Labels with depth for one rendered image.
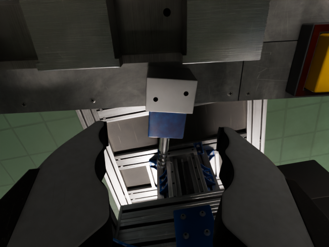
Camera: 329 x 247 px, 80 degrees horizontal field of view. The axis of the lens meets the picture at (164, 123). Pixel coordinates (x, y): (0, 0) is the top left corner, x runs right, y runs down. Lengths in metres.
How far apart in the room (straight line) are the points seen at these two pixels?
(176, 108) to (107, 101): 0.10
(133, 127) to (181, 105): 0.76
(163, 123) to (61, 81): 0.14
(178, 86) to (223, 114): 0.78
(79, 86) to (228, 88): 0.19
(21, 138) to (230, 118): 1.21
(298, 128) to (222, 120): 0.63
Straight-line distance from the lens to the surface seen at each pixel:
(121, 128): 0.97
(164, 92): 0.20
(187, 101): 0.20
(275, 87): 0.30
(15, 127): 1.44
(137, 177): 1.14
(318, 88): 0.28
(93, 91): 0.27
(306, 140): 1.57
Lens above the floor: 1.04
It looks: 62 degrees down
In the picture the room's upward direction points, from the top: 175 degrees clockwise
